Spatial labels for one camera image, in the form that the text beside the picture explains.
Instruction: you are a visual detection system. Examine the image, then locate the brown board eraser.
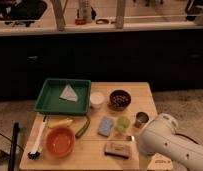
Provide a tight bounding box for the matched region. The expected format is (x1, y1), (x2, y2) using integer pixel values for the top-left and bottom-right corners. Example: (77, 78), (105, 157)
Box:
(104, 142), (131, 159)

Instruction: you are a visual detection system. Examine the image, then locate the red bowl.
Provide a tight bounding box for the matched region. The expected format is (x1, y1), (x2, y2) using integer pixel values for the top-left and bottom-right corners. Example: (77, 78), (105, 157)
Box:
(45, 127), (75, 158)

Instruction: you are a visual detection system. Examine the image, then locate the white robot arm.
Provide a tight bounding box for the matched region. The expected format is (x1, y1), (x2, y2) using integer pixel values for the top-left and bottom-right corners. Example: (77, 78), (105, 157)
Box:
(137, 113), (203, 171)

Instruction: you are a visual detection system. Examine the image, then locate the dark brown bowl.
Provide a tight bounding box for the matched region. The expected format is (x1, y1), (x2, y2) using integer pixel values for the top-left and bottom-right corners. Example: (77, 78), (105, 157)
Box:
(109, 90), (131, 110)

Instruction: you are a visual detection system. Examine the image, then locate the white cup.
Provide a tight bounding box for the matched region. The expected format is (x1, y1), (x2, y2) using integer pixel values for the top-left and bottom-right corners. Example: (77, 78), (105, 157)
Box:
(90, 92), (105, 109)

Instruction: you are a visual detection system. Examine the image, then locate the grey folded cloth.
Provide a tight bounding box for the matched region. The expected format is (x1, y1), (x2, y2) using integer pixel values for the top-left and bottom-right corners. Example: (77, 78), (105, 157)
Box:
(60, 84), (78, 102)

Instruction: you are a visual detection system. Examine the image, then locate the blue sponge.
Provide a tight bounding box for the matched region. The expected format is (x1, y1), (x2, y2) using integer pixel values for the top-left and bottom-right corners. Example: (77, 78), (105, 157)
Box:
(97, 117), (114, 137)

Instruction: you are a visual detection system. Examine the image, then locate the green plastic cup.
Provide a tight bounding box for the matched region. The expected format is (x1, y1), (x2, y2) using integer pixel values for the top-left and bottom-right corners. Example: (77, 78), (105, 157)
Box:
(115, 116), (130, 133)

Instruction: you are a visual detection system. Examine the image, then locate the yellow banana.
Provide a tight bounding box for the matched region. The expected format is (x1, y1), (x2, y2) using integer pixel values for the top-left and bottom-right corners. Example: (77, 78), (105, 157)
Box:
(48, 119), (73, 129)

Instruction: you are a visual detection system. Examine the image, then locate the metal cup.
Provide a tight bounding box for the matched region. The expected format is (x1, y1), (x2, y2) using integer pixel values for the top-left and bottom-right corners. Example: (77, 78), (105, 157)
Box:
(134, 112), (149, 128)

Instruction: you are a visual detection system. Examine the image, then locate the green cucumber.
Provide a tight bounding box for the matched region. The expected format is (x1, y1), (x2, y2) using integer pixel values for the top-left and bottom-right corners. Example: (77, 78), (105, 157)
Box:
(75, 116), (91, 139)

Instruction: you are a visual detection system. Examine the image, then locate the green plastic tray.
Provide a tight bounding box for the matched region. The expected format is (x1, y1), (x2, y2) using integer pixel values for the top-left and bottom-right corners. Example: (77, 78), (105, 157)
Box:
(35, 78), (91, 116)

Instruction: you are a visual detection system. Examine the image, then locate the metal spoon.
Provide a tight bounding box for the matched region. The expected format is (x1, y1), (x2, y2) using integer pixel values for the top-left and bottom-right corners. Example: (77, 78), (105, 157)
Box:
(126, 135), (135, 141)

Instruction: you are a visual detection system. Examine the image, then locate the black pole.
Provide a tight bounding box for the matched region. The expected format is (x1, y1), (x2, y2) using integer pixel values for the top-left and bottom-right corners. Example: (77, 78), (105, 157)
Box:
(8, 122), (20, 171)

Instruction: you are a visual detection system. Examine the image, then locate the black cable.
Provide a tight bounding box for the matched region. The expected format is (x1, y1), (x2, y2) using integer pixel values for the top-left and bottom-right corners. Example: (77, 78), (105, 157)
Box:
(176, 132), (200, 145)

